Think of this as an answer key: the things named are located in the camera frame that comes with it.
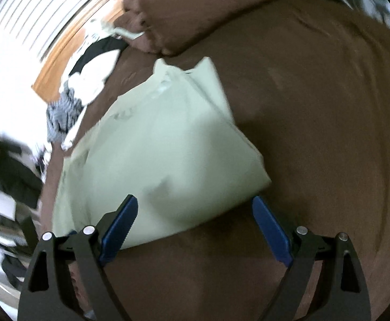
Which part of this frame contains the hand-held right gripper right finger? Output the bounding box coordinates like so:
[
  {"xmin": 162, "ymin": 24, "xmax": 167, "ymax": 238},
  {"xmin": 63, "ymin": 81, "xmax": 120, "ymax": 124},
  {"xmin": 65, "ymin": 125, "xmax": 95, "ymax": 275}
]
[{"xmin": 252, "ymin": 196, "xmax": 372, "ymax": 321}]

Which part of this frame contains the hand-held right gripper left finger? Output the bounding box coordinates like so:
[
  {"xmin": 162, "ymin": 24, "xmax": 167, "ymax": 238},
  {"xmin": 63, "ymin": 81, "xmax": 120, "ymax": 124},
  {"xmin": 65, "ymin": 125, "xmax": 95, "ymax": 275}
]
[{"xmin": 18, "ymin": 194, "xmax": 138, "ymax": 321}]

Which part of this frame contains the green zip jacket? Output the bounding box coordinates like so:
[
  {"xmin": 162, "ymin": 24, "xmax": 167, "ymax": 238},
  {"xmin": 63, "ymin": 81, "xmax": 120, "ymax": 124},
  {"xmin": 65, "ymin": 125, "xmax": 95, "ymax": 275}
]
[{"xmin": 53, "ymin": 57, "xmax": 272, "ymax": 250}]

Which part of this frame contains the brown bed blanket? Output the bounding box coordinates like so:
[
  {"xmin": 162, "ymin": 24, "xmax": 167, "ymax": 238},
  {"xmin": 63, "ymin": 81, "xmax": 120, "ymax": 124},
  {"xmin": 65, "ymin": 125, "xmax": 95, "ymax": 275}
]
[{"xmin": 38, "ymin": 0, "xmax": 390, "ymax": 321}]

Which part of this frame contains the grey striped garment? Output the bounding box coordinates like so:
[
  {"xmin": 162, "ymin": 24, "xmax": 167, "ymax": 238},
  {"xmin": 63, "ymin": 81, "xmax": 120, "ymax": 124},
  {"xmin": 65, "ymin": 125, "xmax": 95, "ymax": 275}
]
[{"xmin": 45, "ymin": 89, "xmax": 85, "ymax": 144}]

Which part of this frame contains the white fleece garment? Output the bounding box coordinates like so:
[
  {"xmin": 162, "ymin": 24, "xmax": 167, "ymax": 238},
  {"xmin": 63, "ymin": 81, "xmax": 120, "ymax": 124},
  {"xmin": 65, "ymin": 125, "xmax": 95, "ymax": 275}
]
[{"xmin": 60, "ymin": 49, "xmax": 120, "ymax": 151}]

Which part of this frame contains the black garment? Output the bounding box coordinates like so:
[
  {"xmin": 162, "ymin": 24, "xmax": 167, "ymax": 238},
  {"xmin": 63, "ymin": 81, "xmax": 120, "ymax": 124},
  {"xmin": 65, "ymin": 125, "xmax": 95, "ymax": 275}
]
[{"xmin": 66, "ymin": 37, "xmax": 129, "ymax": 77}]

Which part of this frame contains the wooden headboard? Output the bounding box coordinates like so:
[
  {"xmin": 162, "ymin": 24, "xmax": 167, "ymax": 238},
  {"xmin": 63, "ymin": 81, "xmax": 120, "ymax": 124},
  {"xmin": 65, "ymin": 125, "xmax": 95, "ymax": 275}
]
[{"xmin": 31, "ymin": 0, "xmax": 155, "ymax": 102}]

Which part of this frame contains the folded brown duvet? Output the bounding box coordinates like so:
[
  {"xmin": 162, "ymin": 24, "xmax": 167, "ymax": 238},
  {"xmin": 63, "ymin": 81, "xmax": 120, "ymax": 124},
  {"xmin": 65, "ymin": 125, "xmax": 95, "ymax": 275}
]
[{"xmin": 115, "ymin": 0, "xmax": 292, "ymax": 57}]

